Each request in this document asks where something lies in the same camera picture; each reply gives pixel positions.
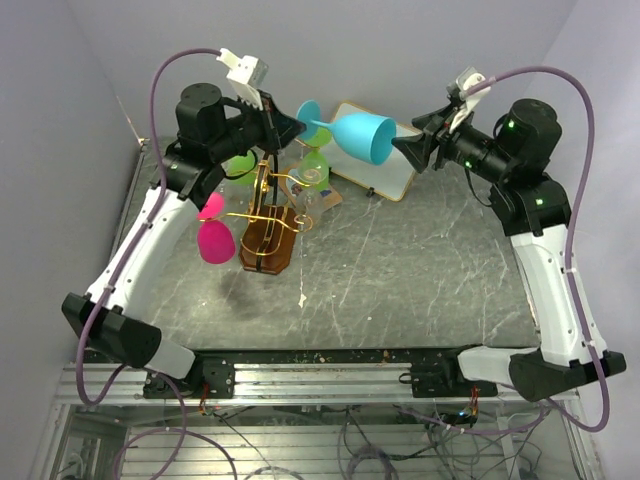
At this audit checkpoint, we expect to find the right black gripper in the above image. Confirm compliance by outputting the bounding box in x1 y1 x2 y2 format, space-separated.
393 102 516 184

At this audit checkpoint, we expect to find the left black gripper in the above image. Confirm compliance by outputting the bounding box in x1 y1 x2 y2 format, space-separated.
211 89 307 163

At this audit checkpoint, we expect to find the green wine glass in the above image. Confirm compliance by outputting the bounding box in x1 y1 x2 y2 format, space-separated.
226 150 258 186
297 127 332 192

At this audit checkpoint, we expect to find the blue wine glass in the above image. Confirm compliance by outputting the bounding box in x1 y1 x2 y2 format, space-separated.
296 100 397 165

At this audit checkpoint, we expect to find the clear wine glass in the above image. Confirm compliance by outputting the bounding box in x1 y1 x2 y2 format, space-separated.
287 168 326 226

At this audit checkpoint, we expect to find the gold wine glass rack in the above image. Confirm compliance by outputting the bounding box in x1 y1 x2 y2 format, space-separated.
219 153 319 275

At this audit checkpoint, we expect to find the pink wine glass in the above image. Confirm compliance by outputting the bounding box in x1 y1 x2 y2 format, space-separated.
197 192 236 265

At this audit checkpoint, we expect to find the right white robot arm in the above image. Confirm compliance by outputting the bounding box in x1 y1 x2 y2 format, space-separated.
392 98 627 401

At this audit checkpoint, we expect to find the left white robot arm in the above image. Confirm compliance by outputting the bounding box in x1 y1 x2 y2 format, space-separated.
62 83 306 397

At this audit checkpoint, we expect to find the gold framed whiteboard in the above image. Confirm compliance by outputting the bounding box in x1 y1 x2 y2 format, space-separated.
327 100 424 203

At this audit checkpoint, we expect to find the small illustrated book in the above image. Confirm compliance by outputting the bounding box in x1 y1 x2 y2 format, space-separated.
278 168 343 216

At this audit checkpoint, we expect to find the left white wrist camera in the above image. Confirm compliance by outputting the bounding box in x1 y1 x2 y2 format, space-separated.
217 48 269 110

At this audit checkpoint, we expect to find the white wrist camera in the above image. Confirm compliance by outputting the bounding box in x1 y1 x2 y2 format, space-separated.
447 67 491 133
217 48 269 110

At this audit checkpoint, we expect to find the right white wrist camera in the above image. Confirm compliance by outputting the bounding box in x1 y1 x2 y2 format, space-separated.
447 67 491 133

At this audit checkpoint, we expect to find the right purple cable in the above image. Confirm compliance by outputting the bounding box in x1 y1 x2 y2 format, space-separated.
399 65 611 436

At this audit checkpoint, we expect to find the purple cable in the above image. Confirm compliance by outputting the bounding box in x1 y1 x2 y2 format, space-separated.
399 65 611 436
75 47 239 480

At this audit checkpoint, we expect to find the aluminium rail frame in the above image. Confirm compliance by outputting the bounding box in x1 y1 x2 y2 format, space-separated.
35 350 603 479

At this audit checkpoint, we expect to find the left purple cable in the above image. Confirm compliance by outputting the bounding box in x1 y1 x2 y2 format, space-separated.
75 47 239 480

